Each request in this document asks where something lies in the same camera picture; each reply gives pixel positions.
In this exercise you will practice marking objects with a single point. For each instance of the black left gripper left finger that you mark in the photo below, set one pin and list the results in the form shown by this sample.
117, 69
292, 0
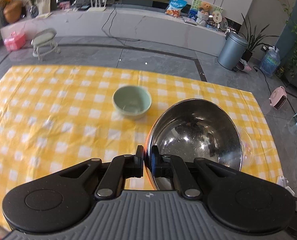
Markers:
121, 168

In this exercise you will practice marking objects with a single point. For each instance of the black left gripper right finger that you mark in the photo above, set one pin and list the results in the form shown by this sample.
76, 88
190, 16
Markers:
175, 169

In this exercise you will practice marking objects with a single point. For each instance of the stainless steel bowl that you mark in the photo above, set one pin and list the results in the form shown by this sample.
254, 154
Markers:
190, 129

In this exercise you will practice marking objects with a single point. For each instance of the green ceramic bowl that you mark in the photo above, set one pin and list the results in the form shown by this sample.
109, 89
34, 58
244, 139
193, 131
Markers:
132, 102

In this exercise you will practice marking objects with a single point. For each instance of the yellow white checkered tablecloth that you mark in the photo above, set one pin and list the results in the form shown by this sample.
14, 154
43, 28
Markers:
53, 117

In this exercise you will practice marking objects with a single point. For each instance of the white dish rack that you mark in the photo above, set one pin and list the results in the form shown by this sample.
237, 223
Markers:
283, 182

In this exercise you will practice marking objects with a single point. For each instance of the grey metal trash can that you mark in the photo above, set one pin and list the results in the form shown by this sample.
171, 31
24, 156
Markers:
232, 51

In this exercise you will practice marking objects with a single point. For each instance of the pink space heater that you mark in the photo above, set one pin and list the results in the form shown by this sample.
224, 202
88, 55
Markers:
278, 97

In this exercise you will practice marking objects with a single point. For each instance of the white rolling stool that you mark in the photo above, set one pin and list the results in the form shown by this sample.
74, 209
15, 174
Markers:
42, 39

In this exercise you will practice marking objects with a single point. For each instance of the blue water jug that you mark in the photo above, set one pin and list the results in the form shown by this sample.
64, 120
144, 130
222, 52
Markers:
270, 61

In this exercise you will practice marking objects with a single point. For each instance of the potted green plant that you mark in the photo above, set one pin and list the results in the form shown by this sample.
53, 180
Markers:
253, 37

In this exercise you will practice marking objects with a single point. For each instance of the white wifi router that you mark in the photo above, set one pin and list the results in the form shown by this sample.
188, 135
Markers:
97, 5

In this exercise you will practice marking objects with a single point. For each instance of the blue snack bag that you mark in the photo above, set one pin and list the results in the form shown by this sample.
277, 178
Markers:
174, 7

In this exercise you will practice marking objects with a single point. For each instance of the teddy bear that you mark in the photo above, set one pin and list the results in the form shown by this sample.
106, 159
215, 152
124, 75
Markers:
205, 8

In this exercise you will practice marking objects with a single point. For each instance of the pink storage box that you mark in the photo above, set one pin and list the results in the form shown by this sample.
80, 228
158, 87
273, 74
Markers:
15, 42

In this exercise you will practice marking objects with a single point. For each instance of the brown ceramic vase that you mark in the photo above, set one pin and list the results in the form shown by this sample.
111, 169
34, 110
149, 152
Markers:
11, 10

